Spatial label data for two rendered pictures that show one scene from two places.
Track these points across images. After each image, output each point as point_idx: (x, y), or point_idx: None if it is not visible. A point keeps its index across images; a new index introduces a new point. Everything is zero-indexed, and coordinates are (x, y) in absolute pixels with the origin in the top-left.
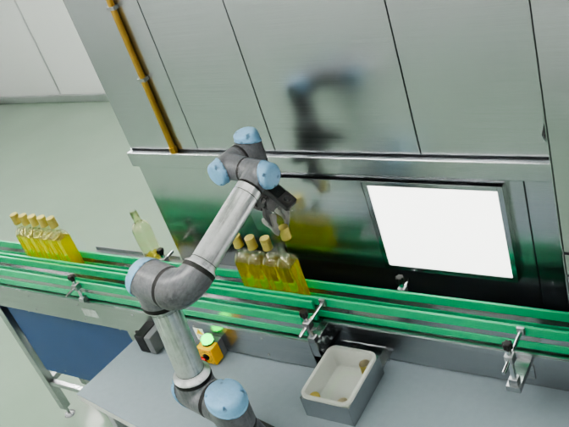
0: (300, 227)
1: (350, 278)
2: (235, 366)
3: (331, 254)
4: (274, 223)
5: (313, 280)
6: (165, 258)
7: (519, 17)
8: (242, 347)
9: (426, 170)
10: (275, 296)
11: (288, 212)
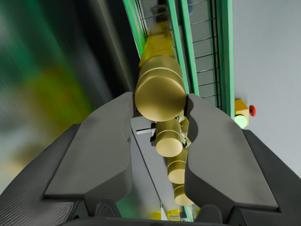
0: (75, 108)
1: (81, 10)
2: (236, 81)
3: (75, 27)
4: (217, 131)
5: (135, 35)
6: (184, 218)
7: None
8: None
9: None
10: (194, 71)
11: (86, 126)
